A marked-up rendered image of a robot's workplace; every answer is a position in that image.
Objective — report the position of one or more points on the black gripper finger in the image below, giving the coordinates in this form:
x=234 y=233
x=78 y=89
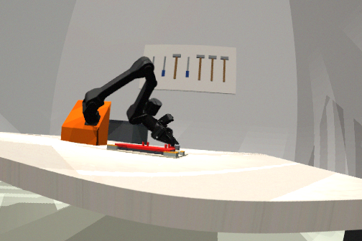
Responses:
x=164 y=138
x=171 y=136

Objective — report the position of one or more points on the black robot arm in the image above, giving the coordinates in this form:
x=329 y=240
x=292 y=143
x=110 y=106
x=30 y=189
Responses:
x=142 y=111

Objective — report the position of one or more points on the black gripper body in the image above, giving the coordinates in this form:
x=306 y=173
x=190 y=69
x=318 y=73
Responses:
x=156 y=129

